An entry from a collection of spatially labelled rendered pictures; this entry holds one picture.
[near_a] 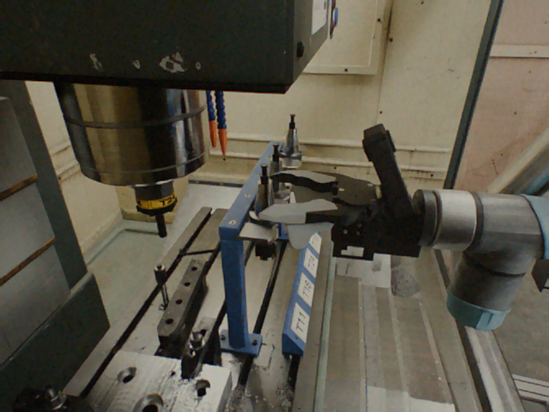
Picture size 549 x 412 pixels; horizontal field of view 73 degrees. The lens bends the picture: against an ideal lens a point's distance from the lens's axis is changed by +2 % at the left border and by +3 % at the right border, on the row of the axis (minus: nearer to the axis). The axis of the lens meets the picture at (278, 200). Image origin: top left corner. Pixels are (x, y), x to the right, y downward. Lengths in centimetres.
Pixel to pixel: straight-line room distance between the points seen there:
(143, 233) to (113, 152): 149
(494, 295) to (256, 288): 64
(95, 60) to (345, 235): 33
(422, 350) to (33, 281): 101
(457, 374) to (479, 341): 14
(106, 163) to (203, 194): 125
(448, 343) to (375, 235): 88
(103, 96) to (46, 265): 71
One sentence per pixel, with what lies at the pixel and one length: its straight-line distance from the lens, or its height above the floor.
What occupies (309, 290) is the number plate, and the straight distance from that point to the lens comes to 99.
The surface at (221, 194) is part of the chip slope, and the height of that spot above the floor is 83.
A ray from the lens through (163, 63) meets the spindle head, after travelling 31.
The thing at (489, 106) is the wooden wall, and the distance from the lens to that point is 322.
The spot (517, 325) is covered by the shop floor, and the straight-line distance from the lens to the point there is 253.
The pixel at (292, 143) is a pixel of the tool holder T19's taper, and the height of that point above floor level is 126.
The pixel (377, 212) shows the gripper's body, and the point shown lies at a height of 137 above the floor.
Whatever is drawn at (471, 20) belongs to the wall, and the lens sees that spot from 145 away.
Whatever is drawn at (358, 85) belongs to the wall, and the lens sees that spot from 144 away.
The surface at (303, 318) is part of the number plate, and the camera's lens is 92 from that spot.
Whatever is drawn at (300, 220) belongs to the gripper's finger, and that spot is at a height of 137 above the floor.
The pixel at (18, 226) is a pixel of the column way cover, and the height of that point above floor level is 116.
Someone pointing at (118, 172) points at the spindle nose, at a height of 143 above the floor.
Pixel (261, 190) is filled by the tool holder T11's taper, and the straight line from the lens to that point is 69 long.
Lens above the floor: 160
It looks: 29 degrees down
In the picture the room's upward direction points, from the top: straight up
